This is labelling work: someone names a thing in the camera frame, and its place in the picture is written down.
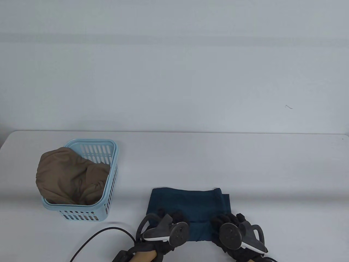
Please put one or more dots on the light blue plastic basket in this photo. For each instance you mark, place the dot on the light blue plastic basket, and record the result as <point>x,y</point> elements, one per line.
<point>113,174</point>

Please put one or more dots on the person's left hand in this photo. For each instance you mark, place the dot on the person's left hand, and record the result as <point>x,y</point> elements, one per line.
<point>180,217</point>

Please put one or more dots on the dark teal shorts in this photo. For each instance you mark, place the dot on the dark teal shorts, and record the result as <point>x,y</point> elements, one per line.
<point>190,202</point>

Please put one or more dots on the person's left forearm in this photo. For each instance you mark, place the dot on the person's left forearm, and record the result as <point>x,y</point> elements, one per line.
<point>144,257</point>

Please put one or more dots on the brown crumpled garment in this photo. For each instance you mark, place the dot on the brown crumpled garment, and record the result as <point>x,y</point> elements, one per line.
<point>62,174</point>

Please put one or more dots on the person's right hand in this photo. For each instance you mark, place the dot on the person's right hand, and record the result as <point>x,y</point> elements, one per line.
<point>244,256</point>

